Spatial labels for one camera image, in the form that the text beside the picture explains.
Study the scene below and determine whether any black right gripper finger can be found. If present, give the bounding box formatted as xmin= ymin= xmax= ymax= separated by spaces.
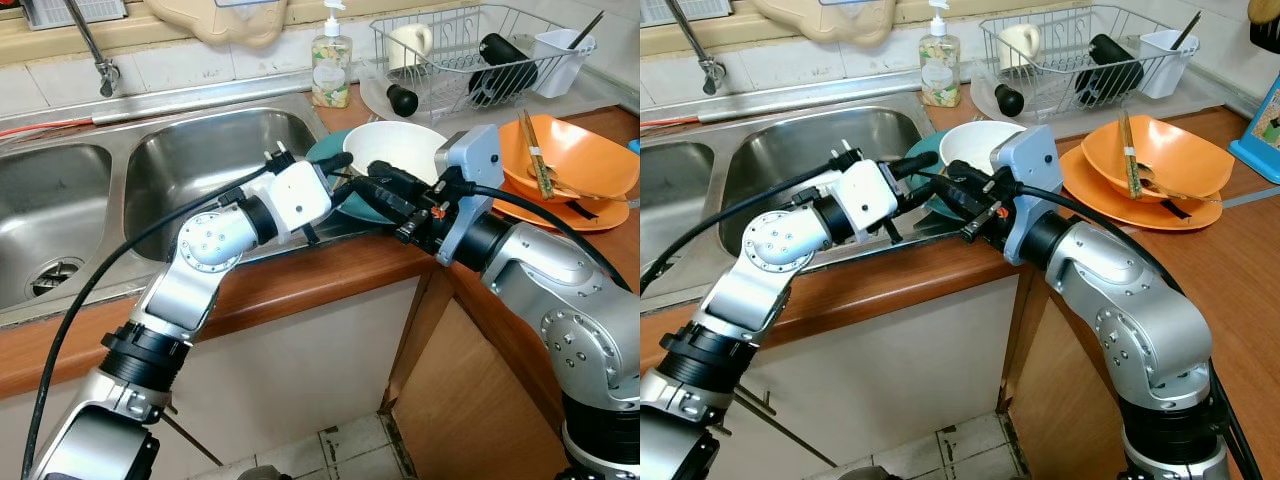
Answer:
xmin=346 ymin=179 xmax=406 ymax=231
xmin=366 ymin=158 xmax=416 ymax=193
xmin=925 ymin=181 xmax=969 ymax=234
xmin=941 ymin=158 xmax=981 ymax=193

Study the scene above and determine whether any teal plate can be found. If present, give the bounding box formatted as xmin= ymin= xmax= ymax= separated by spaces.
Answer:
xmin=903 ymin=140 xmax=986 ymax=221
xmin=305 ymin=130 xmax=401 ymax=223

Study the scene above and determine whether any white bowl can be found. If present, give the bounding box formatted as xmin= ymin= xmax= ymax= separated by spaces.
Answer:
xmin=342 ymin=120 xmax=449 ymax=193
xmin=938 ymin=120 xmax=1026 ymax=181

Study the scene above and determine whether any translucent dish rack drain tray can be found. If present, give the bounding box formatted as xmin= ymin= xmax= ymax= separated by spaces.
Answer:
xmin=968 ymin=62 xmax=1226 ymax=129
xmin=357 ymin=60 xmax=626 ymax=129

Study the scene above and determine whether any clear soap pump bottle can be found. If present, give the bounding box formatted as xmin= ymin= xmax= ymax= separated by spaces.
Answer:
xmin=919 ymin=0 xmax=962 ymax=109
xmin=311 ymin=0 xmax=354 ymax=109

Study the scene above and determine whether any orange plate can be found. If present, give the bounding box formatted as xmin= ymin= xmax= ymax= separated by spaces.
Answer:
xmin=490 ymin=188 xmax=633 ymax=234
xmin=1060 ymin=145 xmax=1226 ymax=233

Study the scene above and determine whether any banded wooden chopsticks pair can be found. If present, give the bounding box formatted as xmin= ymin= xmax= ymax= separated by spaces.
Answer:
xmin=1118 ymin=110 xmax=1146 ymax=199
xmin=517 ymin=110 xmax=557 ymax=199

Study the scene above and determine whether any stainless steel double sink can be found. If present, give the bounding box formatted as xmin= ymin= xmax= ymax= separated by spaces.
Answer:
xmin=640 ymin=93 xmax=936 ymax=301
xmin=0 ymin=93 xmax=336 ymax=326

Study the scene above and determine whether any cream mug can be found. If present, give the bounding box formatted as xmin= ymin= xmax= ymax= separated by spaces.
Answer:
xmin=388 ymin=22 xmax=435 ymax=71
xmin=997 ymin=22 xmax=1043 ymax=71

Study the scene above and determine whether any brown spoon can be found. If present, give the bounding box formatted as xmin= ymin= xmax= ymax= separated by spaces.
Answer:
xmin=1138 ymin=163 xmax=1223 ymax=204
xmin=545 ymin=165 xmax=626 ymax=201

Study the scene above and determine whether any black bottle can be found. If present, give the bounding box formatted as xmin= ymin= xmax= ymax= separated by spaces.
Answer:
xmin=1075 ymin=33 xmax=1144 ymax=107
xmin=467 ymin=33 xmax=539 ymax=107

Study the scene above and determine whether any beige plastic object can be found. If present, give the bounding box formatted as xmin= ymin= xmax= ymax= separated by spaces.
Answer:
xmin=145 ymin=0 xmax=293 ymax=49
xmin=752 ymin=0 xmax=896 ymax=49

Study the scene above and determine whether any white sink cabinet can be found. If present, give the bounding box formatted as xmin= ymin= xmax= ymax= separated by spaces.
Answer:
xmin=700 ymin=270 xmax=1021 ymax=480
xmin=0 ymin=275 xmax=421 ymax=480

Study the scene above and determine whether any white utensil cup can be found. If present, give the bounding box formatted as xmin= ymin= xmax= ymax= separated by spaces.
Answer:
xmin=1138 ymin=28 xmax=1201 ymax=99
xmin=532 ymin=28 xmax=597 ymax=99

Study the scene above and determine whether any metal faucet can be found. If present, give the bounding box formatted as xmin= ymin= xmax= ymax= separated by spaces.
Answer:
xmin=665 ymin=0 xmax=728 ymax=97
xmin=62 ymin=0 xmax=122 ymax=99

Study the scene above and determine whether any metal sink drain strainer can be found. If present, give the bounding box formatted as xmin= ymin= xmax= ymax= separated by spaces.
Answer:
xmin=28 ymin=258 xmax=86 ymax=298

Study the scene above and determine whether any dark brown object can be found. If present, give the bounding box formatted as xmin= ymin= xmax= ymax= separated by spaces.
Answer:
xmin=1247 ymin=0 xmax=1280 ymax=53

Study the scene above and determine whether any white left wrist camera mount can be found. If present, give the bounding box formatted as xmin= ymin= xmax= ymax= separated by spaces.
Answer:
xmin=820 ymin=160 xmax=901 ymax=239
xmin=262 ymin=158 xmax=334 ymax=229

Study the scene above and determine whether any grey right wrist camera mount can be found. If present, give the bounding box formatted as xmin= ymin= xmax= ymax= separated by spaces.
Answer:
xmin=990 ymin=124 xmax=1063 ymax=267
xmin=435 ymin=124 xmax=507 ymax=267

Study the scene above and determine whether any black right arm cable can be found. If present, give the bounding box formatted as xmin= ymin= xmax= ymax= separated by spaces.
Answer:
xmin=995 ymin=178 xmax=1263 ymax=480
xmin=430 ymin=178 xmax=633 ymax=293

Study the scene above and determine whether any white wire dish rack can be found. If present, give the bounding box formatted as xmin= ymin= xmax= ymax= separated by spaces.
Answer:
xmin=978 ymin=4 xmax=1201 ymax=121
xmin=370 ymin=4 xmax=598 ymax=119

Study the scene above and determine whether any dark utensil handle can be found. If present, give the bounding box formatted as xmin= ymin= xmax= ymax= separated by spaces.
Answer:
xmin=568 ymin=10 xmax=607 ymax=51
xmin=1170 ymin=10 xmax=1203 ymax=51

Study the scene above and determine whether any metal cabinet handle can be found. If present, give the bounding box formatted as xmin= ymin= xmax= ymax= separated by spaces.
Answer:
xmin=735 ymin=385 xmax=841 ymax=469
xmin=160 ymin=405 xmax=226 ymax=468

